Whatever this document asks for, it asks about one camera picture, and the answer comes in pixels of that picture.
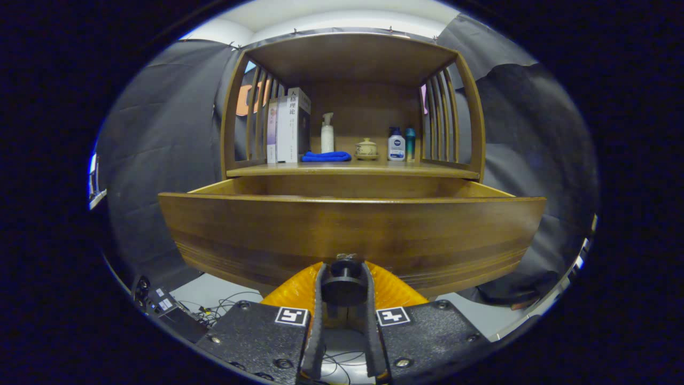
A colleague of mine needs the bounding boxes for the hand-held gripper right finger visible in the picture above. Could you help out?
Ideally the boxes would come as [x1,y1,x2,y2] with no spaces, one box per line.
[361,261,491,383]

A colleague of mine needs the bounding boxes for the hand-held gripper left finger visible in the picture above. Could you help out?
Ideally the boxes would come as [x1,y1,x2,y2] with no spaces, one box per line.
[195,261,328,385]

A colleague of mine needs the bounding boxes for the wooden countertop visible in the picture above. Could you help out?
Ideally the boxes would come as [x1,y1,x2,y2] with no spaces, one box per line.
[226,159,480,180]

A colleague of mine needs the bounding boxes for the black electronic device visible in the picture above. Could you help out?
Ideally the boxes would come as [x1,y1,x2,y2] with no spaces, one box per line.
[133,275,210,343]

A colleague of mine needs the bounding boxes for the blue folded cloth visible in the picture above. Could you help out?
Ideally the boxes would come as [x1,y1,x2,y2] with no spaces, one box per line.
[301,151,352,163]

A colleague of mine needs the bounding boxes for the beige lidded teacup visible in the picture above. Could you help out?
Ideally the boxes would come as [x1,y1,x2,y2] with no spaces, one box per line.
[355,138,380,161]

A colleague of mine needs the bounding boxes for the white pump bottle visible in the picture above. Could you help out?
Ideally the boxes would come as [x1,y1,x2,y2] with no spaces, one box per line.
[321,112,335,154]

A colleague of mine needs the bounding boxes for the white bottle with blue cap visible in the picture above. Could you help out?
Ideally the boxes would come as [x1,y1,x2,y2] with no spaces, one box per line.
[387,127,406,161]

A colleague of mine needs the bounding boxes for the white book with dark cover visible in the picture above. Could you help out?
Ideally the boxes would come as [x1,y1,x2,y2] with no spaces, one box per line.
[276,87,312,163]

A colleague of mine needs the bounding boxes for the thin purple white book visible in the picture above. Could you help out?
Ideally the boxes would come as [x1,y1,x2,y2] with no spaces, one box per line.
[266,97,278,164]

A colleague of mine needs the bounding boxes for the black floor cables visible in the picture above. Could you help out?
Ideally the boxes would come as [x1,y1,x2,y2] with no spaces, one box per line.
[179,290,263,328]

